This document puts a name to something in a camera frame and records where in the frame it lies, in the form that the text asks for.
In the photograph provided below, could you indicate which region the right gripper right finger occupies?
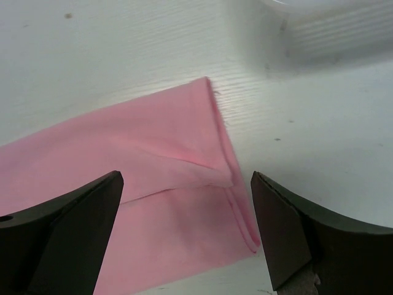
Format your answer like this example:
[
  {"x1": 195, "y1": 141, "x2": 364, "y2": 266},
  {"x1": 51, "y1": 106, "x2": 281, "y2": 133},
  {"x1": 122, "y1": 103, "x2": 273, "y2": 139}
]
[{"x1": 251, "y1": 172, "x2": 392, "y2": 294}]

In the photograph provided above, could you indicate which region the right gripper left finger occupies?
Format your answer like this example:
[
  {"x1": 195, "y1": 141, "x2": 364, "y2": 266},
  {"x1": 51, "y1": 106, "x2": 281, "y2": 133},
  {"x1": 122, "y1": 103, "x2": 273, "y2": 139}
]
[{"x1": 1, "y1": 171, "x2": 123, "y2": 295}]

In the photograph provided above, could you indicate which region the pink t-shirt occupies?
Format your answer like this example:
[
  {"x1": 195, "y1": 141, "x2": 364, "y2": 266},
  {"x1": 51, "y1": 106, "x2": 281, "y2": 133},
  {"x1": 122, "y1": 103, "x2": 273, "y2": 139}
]
[{"x1": 1, "y1": 77, "x2": 260, "y2": 294}]

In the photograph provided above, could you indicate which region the white plastic basket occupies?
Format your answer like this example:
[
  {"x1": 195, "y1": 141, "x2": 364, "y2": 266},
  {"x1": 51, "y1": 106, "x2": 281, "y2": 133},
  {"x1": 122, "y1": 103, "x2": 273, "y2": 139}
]
[{"x1": 235, "y1": 1, "x2": 392, "y2": 76}]

